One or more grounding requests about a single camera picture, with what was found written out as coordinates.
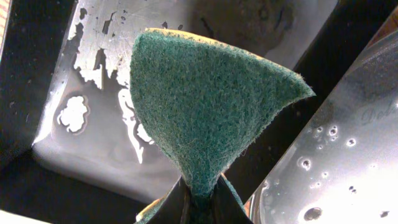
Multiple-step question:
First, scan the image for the green yellow sponge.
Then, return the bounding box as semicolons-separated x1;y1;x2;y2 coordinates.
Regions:
130;29;314;223

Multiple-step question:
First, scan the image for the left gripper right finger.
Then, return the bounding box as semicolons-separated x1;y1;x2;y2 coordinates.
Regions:
212;175;252;224

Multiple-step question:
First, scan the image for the round black tray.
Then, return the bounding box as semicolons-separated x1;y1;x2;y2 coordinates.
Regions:
244;7;398;224

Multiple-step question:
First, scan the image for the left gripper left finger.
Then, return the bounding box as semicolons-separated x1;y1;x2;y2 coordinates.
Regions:
149;177;190;224

